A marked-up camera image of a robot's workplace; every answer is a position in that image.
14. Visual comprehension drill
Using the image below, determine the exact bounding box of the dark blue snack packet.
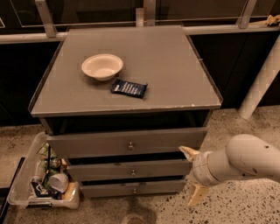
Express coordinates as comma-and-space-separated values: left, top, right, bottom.
110, 79, 148, 99

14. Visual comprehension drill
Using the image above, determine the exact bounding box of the grey top drawer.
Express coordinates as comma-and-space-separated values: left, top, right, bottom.
47, 128, 207, 158

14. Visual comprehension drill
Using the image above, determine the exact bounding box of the white paper cup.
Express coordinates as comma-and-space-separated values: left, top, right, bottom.
49, 173, 68, 193

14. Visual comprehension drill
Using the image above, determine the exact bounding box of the metal railing frame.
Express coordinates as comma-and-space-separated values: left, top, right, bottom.
0, 0, 280, 44

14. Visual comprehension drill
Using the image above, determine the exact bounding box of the white diagonal pole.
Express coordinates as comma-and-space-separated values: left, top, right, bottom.
238, 37, 280, 119

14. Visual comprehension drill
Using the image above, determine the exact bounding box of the grey drawer cabinet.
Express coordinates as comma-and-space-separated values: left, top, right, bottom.
30, 26, 221, 187

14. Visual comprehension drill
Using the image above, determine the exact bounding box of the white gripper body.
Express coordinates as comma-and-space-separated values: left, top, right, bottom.
190, 151, 219, 187

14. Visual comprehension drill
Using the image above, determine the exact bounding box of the white paper bowl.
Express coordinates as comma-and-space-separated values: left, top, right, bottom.
81, 54, 123, 81

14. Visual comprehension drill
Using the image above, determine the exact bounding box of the grey bottom drawer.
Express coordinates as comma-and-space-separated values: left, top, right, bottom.
80, 179, 186, 199

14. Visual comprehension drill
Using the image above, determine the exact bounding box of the green can in bin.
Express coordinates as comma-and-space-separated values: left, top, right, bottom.
44, 157, 61, 169

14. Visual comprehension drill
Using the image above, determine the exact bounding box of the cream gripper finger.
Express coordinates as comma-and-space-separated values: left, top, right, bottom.
187, 184, 209, 207
178, 146, 200, 162

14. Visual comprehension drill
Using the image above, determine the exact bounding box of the blue snack bag in bin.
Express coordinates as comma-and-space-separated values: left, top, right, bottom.
31, 182, 61, 200

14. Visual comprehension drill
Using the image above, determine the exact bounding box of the grey drawer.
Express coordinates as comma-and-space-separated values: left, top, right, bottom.
47, 128, 207, 158
80, 179, 186, 199
67, 159, 192, 181

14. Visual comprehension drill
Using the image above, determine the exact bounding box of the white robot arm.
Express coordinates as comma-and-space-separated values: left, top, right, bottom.
178, 134, 280, 207

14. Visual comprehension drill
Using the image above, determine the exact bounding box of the clear plastic storage bin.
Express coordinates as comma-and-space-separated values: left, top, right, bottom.
8, 132, 80, 209

